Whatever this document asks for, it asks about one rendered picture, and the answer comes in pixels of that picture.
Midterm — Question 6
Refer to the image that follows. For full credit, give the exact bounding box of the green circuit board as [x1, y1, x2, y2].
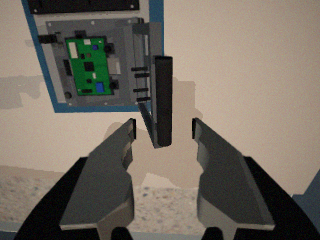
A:
[66, 38, 111, 95]

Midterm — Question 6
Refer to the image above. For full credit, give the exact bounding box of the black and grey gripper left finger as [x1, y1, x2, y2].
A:
[13, 118, 136, 240]

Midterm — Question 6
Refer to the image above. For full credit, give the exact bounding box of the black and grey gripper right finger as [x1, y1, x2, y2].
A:
[192, 118, 320, 240]

